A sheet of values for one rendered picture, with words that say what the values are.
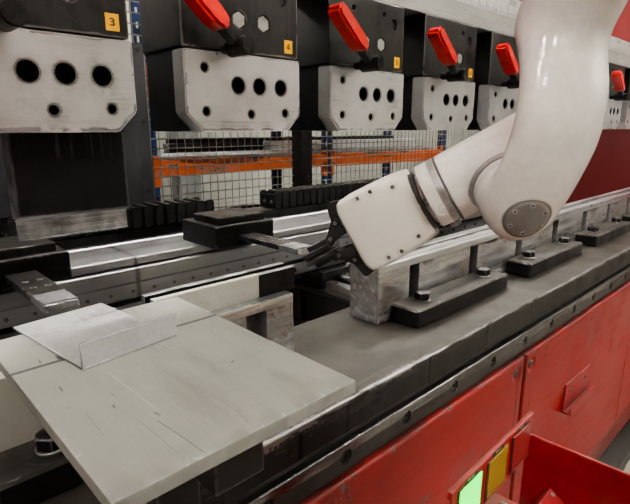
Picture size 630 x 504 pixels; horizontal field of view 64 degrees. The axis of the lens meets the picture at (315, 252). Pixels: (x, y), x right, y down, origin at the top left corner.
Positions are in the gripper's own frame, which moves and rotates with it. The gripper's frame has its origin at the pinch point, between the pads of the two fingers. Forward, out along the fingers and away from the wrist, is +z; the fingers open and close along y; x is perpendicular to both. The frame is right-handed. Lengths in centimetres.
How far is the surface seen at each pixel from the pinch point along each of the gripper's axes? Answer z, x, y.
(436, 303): -7.3, -16.5, -17.1
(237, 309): 8.5, 10.9, -0.5
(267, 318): 7.8, 7.0, -3.7
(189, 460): -2.6, 41.2, -3.4
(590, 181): -58, -174, -40
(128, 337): 6.7, 30.4, 3.6
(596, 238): -39, -81, -36
